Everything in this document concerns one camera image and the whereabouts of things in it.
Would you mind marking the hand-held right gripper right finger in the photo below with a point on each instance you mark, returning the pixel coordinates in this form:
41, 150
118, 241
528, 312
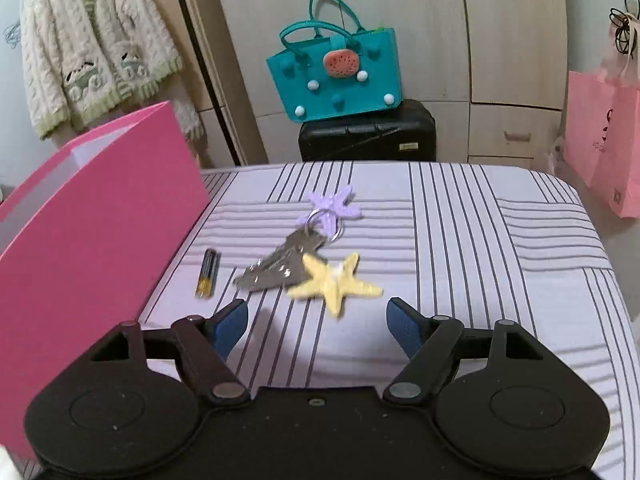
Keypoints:
402, 327

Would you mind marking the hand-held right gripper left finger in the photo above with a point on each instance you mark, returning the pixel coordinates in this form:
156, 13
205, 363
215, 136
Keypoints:
230, 325

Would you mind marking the bunch of silver keys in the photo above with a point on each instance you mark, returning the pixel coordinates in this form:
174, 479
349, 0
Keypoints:
280, 265

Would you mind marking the yellow starfish key charm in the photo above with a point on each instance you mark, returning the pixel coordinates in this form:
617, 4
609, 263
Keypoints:
327, 282

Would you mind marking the pink storage box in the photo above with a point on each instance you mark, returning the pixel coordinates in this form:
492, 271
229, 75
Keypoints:
90, 240

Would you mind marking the black and gold battery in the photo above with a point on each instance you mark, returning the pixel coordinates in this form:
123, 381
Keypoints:
207, 275

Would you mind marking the striped tablecloth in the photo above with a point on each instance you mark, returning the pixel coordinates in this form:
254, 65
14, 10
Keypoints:
475, 260

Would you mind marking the purple starfish key charm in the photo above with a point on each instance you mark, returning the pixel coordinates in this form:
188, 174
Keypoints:
332, 205

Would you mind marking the black hard suitcase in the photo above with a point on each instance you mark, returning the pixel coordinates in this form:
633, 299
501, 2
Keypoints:
365, 140

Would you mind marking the teal handbag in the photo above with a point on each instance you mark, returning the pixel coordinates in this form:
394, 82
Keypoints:
310, 90

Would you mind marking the pink paper bag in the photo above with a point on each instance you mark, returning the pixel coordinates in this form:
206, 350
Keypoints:
600, 135

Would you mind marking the beige wardrobe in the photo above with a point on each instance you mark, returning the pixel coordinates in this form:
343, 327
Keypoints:
500, 35

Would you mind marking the cream knitted sweater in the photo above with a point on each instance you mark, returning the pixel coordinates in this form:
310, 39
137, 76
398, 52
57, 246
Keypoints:
85, 45

